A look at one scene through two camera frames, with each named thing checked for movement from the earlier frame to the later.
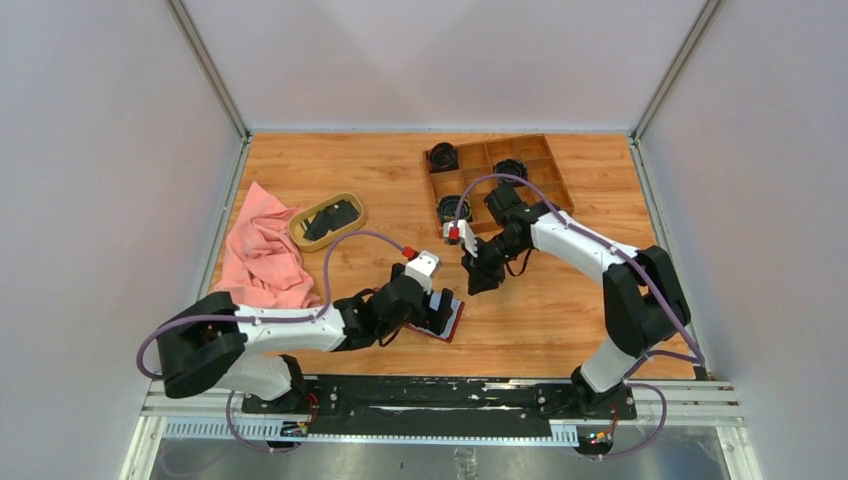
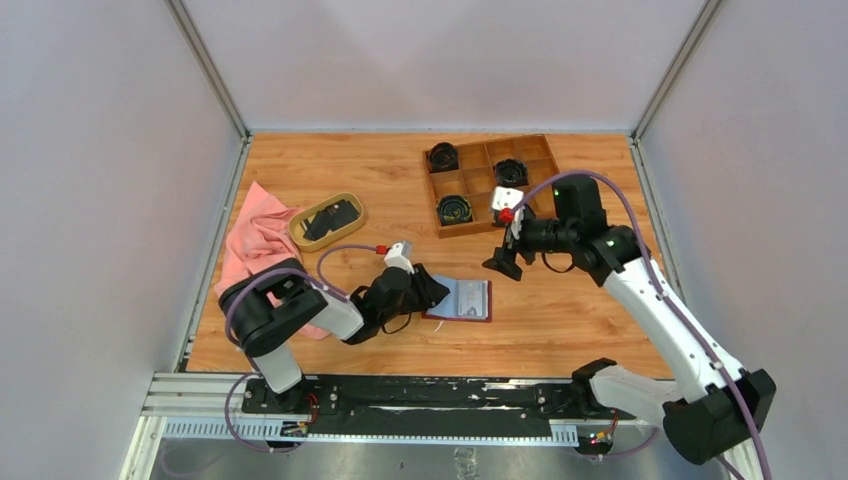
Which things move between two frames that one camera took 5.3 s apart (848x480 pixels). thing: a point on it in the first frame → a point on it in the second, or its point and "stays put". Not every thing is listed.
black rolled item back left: [443, 157] stays put
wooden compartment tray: [482, 167] stays put
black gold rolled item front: [447, 206] stays put
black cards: [329, 219] stays put
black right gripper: [482, 276] → [503, 262]
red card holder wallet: [457, 307] → [467, 300]
